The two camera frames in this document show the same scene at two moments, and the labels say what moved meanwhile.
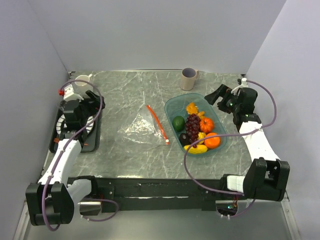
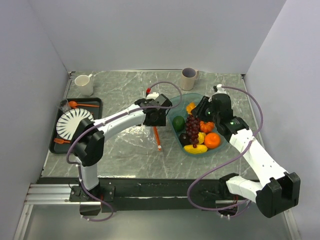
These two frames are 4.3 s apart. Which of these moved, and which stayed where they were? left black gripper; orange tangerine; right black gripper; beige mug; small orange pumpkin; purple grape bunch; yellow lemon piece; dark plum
Moved: right black gripper; left black gripper
Stayed: dark plum; orange tangerine; small orange pumpkin; purple grape bunch; beige mug; yellow lemon piece
